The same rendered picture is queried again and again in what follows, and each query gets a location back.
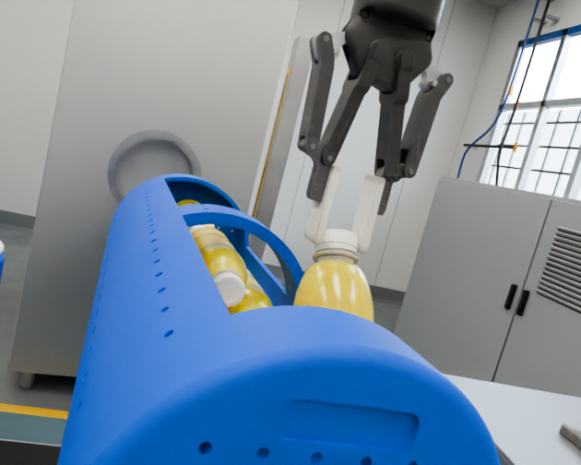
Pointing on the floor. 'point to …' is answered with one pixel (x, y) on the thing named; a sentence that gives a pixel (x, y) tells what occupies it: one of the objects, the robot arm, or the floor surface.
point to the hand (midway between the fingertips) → (344, 209)
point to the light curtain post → (281, 138)
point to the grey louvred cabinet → (507, 289)
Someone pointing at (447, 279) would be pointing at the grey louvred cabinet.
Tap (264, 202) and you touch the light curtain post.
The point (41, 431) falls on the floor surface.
